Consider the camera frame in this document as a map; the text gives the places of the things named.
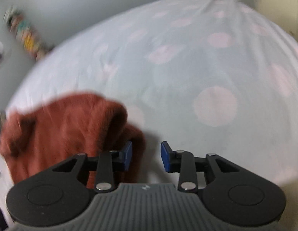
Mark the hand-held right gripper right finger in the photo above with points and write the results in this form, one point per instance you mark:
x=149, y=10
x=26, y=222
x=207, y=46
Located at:
x=165, y=157

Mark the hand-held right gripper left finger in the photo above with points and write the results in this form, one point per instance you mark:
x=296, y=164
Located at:
x=127, y=155

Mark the rust fleece pants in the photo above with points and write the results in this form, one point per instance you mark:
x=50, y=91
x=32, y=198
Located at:
x=62, y=130

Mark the polka dot bed sheet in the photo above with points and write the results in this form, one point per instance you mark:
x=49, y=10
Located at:
x=187, y=77

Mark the hanging column of plush toys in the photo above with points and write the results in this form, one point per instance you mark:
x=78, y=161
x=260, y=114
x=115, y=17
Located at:
x=28, y=36

